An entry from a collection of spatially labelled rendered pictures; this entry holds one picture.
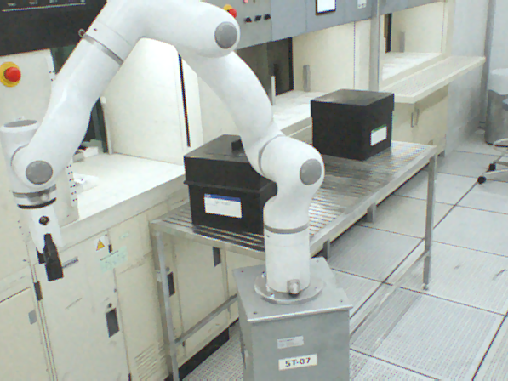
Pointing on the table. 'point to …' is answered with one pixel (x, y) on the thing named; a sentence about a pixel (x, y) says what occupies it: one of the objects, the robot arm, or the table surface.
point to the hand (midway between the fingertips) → (50, 266)
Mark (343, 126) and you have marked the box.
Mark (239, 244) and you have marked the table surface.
